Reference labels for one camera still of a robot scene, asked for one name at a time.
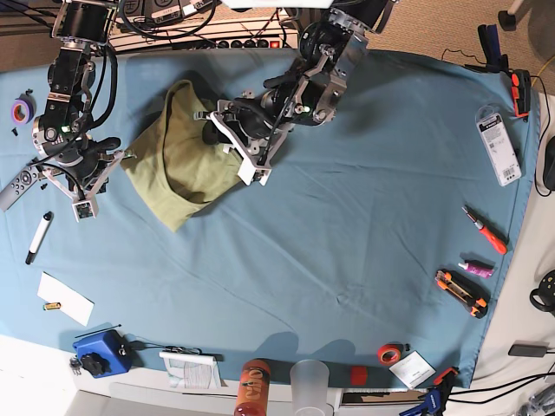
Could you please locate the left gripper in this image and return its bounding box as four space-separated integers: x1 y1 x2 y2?
193 89 287 166

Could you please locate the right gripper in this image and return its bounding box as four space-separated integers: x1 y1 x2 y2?
36 142 135 204

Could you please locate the olive green t-shirt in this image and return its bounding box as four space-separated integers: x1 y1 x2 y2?
121 80 241 232

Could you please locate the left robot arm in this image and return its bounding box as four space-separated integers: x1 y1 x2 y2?
194 1 395 168

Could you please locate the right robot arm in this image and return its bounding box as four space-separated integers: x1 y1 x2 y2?
31 1 156 209

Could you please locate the grey remote control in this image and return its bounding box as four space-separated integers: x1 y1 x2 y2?
0 166 39 212

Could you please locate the white black marker pen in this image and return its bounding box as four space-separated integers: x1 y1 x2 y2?
25 211 54 265

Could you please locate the purple tape roll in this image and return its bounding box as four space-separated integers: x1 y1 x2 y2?
10 94 35 125

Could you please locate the white power strip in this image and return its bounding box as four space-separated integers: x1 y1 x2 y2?
110 18 299 54

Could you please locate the white paper sheet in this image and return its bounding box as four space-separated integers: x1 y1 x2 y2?
37 272 95 327

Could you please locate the small yellow battery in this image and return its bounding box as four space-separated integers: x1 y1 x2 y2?
43 302 62 310

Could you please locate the blue box with knob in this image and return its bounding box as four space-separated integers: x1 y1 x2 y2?
73 329 133 379

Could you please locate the blue table cloth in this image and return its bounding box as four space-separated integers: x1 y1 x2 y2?
1 51 541 387

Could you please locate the white paper booklet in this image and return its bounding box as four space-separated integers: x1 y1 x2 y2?
159 351 222 390

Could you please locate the orange drink bottle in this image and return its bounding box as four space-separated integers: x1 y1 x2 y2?
233 359 271 416

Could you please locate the translucent plastic cup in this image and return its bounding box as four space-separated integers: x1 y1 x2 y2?
290 360 330 416

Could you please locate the clear plastic bit case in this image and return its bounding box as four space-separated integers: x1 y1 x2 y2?
475 105 521 187

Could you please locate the orange tape roll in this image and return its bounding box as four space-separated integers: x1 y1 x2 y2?
377 343 404 366

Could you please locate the small red block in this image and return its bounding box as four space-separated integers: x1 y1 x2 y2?
350 366 368 387

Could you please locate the purple glue tube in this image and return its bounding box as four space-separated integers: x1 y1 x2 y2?
458 261 494 279

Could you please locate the white square card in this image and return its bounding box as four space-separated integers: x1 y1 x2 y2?
389 351 435 389

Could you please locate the orange black utility knife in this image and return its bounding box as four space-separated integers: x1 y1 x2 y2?
434 270 488 319

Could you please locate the orange black clamp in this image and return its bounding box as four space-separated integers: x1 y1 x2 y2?
511 69 532 121

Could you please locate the blue orange bar clamp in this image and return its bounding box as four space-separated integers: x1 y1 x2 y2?
399 367 459 416

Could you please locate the black power adapter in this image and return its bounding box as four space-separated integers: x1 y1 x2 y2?
507 343 550 358

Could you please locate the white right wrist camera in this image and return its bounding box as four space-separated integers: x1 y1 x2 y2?
72 198 99 222

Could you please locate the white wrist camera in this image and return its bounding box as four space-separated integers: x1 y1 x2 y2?
72 198 99 222
238 159 272 185

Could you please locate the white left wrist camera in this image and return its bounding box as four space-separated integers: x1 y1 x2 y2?
238 159 272 185

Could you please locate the black cable tie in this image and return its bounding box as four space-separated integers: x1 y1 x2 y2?
75 324 121 339

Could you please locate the red handled screwdriver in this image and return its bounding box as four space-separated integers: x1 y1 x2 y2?
462 205 508 255

